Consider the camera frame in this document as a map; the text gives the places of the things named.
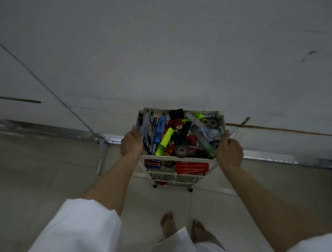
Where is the clear plastic pen tube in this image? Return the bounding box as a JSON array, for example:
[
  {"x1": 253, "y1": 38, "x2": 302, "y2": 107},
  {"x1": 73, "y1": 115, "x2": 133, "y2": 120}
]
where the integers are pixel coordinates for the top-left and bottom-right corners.
[{"x1": 185, "y1": 112, "x2": 209, "y2": 133}]

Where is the black chunky eraser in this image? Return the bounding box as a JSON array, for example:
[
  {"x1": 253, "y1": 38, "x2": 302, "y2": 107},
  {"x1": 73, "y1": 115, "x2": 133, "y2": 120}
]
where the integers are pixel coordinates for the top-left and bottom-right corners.
[{"x1": 171, "y1": 131, "x2": 188, "y2": 146}]

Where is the person's left hand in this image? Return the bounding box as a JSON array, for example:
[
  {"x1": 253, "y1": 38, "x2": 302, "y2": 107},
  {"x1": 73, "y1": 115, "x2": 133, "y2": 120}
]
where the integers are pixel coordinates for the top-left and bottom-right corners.
[{"x1": 120, "y1": 125, "x2": 144, "y2": 157}]

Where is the black rectangular block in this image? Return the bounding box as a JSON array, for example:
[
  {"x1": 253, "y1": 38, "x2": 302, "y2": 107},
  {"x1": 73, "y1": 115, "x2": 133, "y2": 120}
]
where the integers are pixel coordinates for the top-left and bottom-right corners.
[{"x1": 169, "y1": 109, "x2": 185, "y2": 120}]

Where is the grey correction tape dispenser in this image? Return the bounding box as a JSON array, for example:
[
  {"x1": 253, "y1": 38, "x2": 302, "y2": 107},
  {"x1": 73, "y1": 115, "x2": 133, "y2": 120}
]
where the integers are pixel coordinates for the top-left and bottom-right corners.
[{"x1": 174, "y1": 145, "x2": 199, "y2": 158}]

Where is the person's right hand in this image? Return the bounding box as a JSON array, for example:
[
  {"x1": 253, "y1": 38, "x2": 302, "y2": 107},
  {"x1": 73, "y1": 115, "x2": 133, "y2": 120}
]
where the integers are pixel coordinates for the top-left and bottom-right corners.
[{"x1": 216, "y1": 130, "x2": 244, "y2": 172}]

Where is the person's left forearm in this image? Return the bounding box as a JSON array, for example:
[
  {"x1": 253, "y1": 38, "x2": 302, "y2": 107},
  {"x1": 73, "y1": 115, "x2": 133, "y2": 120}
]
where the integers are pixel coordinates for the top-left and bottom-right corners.
[{"x1": 80, "y1": 153, "x2": 142, "y2": 217}]

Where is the white tiered trolley cart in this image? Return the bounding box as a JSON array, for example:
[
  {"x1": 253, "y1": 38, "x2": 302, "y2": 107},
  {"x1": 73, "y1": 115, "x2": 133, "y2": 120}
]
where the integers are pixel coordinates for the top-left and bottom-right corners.
[{"x1": 137, "y1": 107, "x2": 226, "y2": 192}]

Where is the bunch of black grey pens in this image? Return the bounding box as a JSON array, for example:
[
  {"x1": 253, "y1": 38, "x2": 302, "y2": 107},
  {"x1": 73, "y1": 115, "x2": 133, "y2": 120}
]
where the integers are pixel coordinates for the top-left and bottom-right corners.
[{"x1": 137, "y1": 110, "x2": 159, "y2": 155}]

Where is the blue marker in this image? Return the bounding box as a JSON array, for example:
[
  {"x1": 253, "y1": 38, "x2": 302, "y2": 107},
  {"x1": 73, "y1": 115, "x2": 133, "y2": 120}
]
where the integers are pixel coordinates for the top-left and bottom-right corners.
[{"x1": 154, "y1": 114, "x2": 166, "y2": 144}]

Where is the person's foot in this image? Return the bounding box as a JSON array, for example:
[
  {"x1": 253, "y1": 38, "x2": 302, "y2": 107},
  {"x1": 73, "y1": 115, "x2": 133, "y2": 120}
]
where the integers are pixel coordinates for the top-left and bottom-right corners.
[
  {"x1": 160, "y1": 212, "x2": 177, "y2": 239},
  {"x1": 191, "y1": 220, "x2": 211, "y2": 243}
]

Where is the blue striped packet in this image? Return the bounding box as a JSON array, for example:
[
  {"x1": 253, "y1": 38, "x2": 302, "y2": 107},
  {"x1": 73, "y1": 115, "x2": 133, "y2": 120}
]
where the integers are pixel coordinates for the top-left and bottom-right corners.
[{"x1": 144, "y1": 159, "x2": 161, "y2": 171}]

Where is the person's right forearm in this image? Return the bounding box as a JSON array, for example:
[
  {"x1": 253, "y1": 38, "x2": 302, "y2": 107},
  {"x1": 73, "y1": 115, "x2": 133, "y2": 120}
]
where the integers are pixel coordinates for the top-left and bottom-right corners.
[{"x1": 223, "y1": 166, "x2": 332, "y2": 252}]

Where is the person's right foot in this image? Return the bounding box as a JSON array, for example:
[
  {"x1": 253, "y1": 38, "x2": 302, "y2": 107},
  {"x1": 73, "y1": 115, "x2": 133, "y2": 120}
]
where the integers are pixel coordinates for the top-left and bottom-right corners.
[{"x1": 191, "y1": 220, "x2": 211, "y2": 243}]

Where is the person's left foot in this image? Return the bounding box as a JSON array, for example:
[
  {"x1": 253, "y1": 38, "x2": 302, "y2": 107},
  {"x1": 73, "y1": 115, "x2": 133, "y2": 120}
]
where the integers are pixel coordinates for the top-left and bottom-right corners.
[{"x1": 160, "y1": 212, "x2": 177, "y2": 239}]

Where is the clear tape dispenser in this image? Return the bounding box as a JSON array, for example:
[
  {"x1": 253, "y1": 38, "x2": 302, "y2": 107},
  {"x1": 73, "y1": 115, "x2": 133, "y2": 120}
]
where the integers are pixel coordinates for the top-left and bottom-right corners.
[{"x1": 201, "y1": 117, "x2": 220, "y2": 129}]

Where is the red flat box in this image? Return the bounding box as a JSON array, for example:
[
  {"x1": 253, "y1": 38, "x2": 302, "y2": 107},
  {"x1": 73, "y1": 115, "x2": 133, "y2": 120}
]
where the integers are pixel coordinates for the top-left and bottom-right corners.
[{"x1": 176, "y1": 161, "x2": 209, "y2": 175}]

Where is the yellow green highlighter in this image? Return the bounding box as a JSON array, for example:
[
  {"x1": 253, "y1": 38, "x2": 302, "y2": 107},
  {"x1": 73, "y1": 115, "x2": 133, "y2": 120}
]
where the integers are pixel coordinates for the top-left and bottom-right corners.
[{"x1": 155, "y1": 127, "x2": 174, "y2": 156}]

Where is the white garment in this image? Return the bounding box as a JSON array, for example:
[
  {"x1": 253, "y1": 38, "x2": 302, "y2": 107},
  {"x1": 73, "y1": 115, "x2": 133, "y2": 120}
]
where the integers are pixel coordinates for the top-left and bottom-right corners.
[{"x1": 28, "y1": 199, "x2": 332, "y2": 252}]

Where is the metal floor track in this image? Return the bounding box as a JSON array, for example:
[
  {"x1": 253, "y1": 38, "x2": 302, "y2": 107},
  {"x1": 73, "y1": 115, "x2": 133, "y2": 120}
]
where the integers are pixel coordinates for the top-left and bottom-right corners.
[{"x1": 0, "y1": 119, "x2": 332, "y2": 177}]

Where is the slim yellow highlighter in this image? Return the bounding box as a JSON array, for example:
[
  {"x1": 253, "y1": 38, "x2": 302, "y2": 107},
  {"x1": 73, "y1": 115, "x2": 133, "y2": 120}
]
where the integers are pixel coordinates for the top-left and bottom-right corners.
[{"x1": 182, "y1": 113, "x2": 204, "y2": 123}]

